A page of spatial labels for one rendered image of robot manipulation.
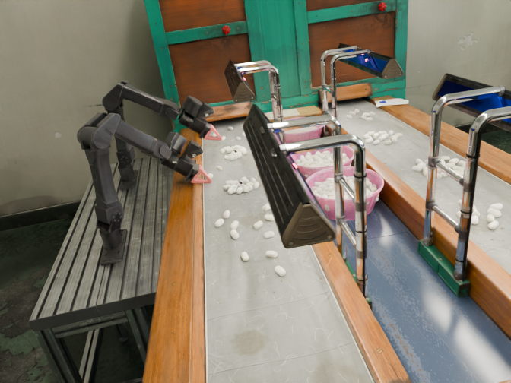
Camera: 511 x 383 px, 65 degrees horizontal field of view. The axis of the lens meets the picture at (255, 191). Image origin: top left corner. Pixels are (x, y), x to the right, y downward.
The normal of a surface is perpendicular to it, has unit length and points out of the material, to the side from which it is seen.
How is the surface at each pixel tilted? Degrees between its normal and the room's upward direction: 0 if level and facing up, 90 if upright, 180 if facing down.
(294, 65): 90
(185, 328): 0
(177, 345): 0
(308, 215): 90
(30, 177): 90
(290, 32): 90
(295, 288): 0
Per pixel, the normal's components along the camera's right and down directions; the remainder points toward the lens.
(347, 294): -0.13, -0.89
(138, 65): 0.20, 0.40
